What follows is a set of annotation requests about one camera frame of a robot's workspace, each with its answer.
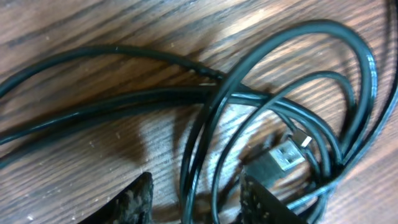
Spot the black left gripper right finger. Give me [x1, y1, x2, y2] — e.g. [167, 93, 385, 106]
[239, 174, 307, 224]

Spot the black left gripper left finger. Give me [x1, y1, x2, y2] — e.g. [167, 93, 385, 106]
[79, 172, 154, 224]

